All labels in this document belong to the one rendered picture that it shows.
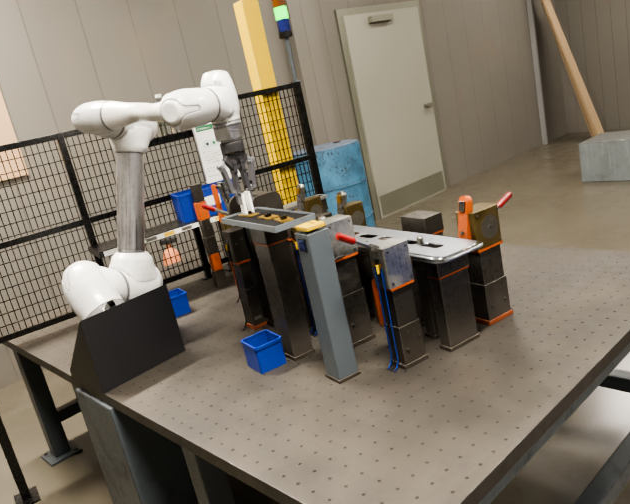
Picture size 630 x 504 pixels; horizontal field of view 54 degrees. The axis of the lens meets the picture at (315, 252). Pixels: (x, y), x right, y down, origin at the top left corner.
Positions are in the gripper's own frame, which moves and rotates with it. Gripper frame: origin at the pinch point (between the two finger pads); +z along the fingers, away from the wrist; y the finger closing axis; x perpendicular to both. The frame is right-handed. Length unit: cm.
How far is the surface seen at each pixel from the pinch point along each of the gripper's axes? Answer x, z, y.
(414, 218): -27, 17, 46
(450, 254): -59, 20, 27
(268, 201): 11.9, 4.0, 14.5
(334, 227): -26.0, 10.7, 14.1
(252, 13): 113, -73, 85
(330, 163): 245, 33, 205
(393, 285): -51, 25, 12
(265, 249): -13.9, 13.0, -4.2
